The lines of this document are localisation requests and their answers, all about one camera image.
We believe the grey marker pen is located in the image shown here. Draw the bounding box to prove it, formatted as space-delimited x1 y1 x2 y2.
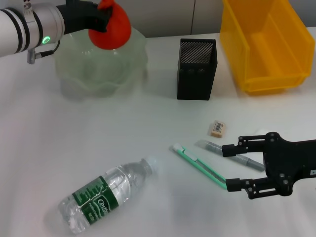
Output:
197 139 266 172

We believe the orange-red toy fruit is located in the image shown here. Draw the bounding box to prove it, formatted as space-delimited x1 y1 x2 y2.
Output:
88 0 131 51

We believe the black mesh pen holder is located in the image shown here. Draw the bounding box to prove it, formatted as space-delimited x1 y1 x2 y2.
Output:
177 38 219 101

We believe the pale green wavy glass bowl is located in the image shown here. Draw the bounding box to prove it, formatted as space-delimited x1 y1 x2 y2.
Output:
54 26 149 99

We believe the yellow plastic bin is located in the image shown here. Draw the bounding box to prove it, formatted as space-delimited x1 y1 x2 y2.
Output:
219 0 316 96

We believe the beige barcode eraser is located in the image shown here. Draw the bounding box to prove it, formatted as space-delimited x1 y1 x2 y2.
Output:
210 120 227 137

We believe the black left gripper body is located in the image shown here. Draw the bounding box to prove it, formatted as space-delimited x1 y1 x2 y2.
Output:
57 0 100 35

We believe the mint green utility knife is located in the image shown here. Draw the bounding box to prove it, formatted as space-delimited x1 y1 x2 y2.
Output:
169 143 228 190

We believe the left gripper cable with plugs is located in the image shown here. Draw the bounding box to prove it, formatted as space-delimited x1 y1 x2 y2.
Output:
26 39 62 65

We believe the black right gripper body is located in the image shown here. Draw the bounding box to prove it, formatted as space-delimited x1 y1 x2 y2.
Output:
263 132 316 198

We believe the clear green-label water bottle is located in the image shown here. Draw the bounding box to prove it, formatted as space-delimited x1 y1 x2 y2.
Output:
58 156 158 235

